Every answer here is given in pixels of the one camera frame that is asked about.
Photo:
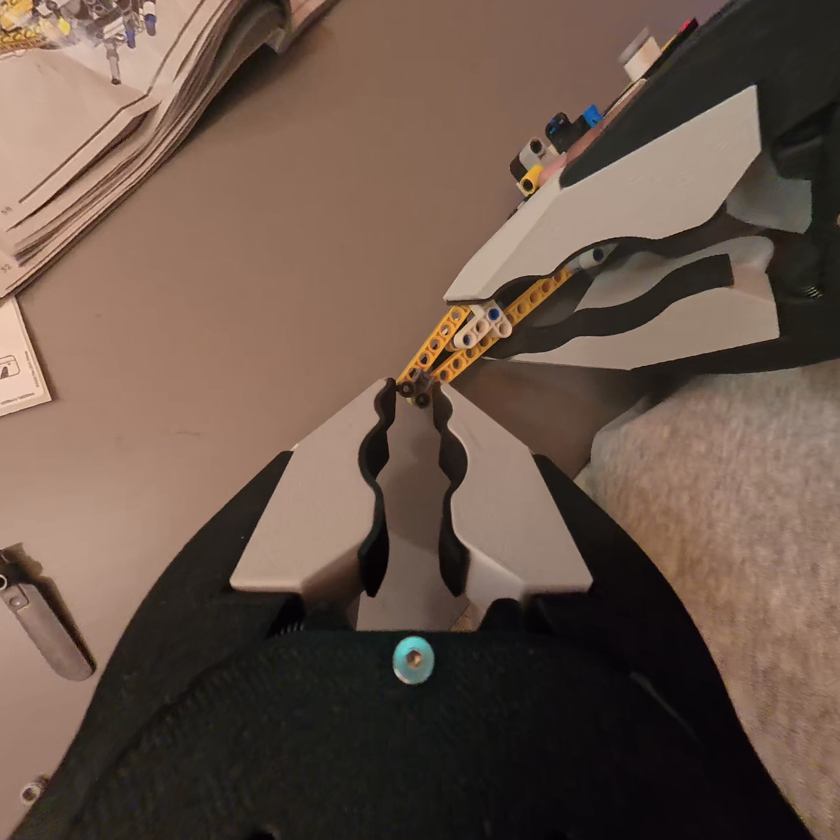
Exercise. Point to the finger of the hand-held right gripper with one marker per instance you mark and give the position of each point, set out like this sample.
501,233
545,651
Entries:
709,321
623,190

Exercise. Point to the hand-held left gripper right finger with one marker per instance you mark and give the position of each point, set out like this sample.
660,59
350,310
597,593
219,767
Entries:
518,518

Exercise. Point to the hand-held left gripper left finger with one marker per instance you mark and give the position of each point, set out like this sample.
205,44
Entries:
308,512

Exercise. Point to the yellow lego model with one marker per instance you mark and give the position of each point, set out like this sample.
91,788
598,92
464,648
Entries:
453,358

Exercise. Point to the white lego block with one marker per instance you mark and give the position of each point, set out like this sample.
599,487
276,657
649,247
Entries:
640,56

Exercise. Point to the open lego instruction booklet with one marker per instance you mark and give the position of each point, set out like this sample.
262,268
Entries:
98,131

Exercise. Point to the person's grey trouser leg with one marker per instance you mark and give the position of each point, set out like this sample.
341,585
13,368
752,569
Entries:
741,558

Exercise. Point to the grey metal tool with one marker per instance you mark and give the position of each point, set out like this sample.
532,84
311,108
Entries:
46,623

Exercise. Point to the white paper leaflet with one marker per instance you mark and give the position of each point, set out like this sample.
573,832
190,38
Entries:
19,367

